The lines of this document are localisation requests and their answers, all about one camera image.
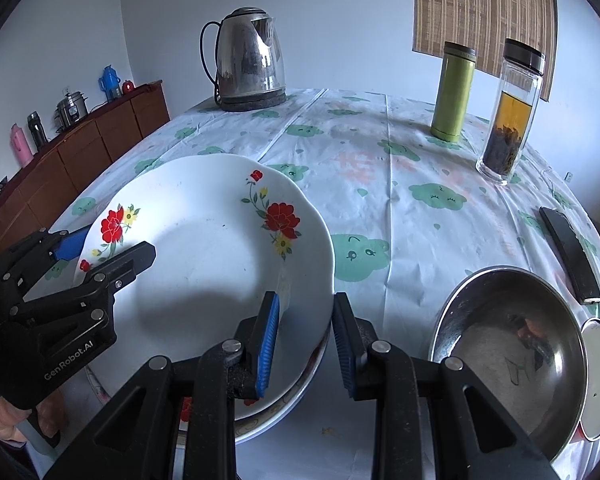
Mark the cloud print tablecloth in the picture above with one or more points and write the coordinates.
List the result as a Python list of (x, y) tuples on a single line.
[(405, 240)]

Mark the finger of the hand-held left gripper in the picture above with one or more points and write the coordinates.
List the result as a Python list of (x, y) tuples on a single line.
[(67, 246), (130, 257)]

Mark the glass tea bottle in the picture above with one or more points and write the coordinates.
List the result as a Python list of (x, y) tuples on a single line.
[(510, 120)]

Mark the stainless steel electric kettle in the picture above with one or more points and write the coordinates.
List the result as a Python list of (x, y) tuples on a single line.
[(250, 55)]

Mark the black smartphone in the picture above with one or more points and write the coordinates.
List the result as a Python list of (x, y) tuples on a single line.
[(570, 255)]

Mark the stainless steel bowl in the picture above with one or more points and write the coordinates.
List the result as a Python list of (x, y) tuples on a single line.
[(500, 340)]

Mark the green thermos bottle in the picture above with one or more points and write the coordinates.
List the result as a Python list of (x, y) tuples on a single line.
[(452, 95)]

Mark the small red pot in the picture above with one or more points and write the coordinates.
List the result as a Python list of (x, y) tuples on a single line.
[(128, 87)]

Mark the red flower white plate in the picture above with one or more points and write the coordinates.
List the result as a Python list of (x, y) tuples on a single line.
[(205, 260)]

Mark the steel rice cooker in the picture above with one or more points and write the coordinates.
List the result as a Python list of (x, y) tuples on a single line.
[(71, 109)]

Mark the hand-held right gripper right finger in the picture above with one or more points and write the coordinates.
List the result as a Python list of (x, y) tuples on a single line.
[(342, 345)]

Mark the pink thermos flask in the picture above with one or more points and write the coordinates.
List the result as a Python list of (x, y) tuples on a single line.
[(21, 145)]

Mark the bamboo window blind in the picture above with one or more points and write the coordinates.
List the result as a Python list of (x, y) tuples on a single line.
[(485, 15)]

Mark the black thermos flask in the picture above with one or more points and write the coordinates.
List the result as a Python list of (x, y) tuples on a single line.
[(37, 130)]

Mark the brown wooden sideboard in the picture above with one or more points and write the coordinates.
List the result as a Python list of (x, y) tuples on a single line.
[(70, 170)]

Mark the black kettle base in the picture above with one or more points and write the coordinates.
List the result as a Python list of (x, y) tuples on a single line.
[(250, 103)]

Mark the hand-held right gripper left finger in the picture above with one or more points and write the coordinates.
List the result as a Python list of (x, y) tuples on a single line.
[(269, 350)]

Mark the pink floral rim plate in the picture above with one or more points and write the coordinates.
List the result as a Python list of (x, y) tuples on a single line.
[(260, 427)]

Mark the person's left hand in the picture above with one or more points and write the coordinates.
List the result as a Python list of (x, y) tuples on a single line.
[(5, 422)]

